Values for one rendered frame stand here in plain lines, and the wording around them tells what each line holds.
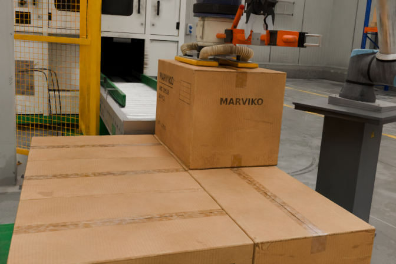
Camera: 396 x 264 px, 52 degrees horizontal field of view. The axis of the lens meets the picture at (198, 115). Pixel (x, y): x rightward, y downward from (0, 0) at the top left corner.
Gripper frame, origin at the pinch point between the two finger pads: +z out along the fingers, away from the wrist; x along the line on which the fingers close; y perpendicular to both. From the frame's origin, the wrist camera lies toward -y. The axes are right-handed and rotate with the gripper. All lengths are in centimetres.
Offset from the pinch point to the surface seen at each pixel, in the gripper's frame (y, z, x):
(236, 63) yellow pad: 26.3, 11.4, -3.8
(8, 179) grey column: 145, 102, 101
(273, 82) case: 9.9, 17.4, -13.5
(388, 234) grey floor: 35, 107, -114
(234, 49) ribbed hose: 22.7, 5.3, -0.6
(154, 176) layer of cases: 4, 54, 36
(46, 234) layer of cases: -36, 54, 72
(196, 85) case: 9.4, 19.5, 19.6
